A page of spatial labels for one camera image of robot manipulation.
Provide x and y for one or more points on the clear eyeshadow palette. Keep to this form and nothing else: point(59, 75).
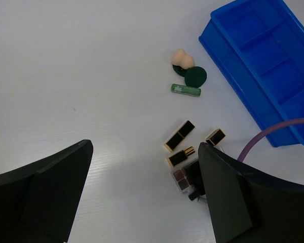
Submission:
point(182, 181)

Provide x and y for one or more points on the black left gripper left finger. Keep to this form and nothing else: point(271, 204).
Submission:
point(39, 201)

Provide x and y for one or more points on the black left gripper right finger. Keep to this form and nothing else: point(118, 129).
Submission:
point(248, 205)

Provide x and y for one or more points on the long black gold lipstick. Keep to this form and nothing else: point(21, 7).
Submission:
point(179, 136)

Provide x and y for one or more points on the blue divided plastic tray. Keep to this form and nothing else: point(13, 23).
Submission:
point(259, 48)

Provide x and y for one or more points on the open black gold lipstick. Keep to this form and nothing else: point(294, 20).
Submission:
point(180, 157)

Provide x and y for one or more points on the beige makeup sponge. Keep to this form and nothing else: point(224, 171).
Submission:
point(182, 59)

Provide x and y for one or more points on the black gold lipstick cap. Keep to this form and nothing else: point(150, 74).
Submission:
point(215, 137)

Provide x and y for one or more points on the green lip balm tube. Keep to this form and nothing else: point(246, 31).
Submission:
point(185, 90)

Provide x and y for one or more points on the dark green round puff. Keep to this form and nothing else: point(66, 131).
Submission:
point(195, 77)

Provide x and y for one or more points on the black square compact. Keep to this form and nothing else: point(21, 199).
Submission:
point(194, 177)

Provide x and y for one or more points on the dark green flat puff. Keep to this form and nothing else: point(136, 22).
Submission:
point(179, 70)

